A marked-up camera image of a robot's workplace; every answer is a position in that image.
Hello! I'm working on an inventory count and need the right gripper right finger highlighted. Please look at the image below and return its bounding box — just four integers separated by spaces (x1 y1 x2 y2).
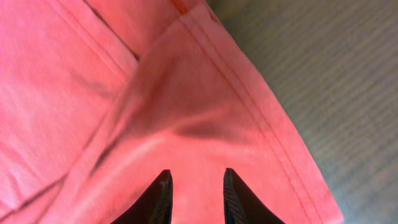
223 168 284 224

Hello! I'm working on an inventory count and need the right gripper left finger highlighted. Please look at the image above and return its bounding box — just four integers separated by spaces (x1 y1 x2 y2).
112 169 173 224

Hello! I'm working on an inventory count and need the red printed t-shirt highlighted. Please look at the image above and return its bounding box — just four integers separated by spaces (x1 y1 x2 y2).
1 1 343 223

